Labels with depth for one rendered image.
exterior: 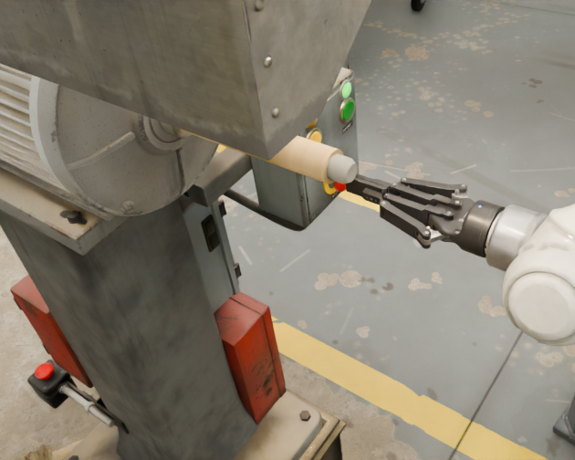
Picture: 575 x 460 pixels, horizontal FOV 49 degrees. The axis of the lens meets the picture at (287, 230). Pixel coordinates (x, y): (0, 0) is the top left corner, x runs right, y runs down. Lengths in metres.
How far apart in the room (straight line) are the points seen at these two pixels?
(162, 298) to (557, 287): 0.63
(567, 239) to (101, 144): 0.47
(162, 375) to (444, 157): 1.78
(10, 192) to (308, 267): 1.46
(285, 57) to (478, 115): 2.59
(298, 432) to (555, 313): 0.94
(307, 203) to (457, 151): 1.78
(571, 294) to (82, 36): 0.48
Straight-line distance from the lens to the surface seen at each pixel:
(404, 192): 0.94
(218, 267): 1.19
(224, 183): 0.94
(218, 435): 1.41
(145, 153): 0.68
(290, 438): 1.49
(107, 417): 1.40
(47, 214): 0.82
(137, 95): 0.41
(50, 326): 1.22
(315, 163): 0.55
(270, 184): 0.97
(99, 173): 0.66
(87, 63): 0.43
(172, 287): 1.05
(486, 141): 2.75
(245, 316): 1.28
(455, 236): 0.88
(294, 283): 2.16
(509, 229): 0.86
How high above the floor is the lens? 1.59
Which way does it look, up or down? 43 degrees down
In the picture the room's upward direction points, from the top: 9 degrees counter-clockwise
